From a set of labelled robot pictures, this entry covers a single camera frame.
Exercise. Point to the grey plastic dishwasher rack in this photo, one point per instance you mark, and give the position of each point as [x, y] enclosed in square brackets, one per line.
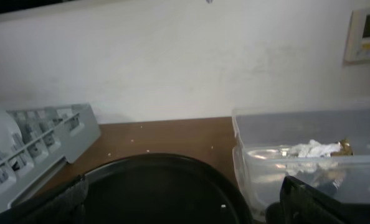
[51, 138]

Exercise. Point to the clear plastic bin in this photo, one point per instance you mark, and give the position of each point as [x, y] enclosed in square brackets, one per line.
[261, 159]

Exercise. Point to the white tissue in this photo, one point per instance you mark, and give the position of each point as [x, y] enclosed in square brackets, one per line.
[314, 149]

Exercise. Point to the beige wall control panel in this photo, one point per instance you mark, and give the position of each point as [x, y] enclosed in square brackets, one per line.
[358, 41]

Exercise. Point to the round black tray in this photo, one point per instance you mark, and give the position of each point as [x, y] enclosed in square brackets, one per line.
[162, 188]

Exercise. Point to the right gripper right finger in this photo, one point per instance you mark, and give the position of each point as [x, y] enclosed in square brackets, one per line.
[301, 203]

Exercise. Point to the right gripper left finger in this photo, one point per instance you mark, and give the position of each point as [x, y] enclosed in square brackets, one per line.
[63, 204]

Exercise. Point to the gold snack wrapper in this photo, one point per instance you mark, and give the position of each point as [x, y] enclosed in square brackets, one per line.
[345, 149]

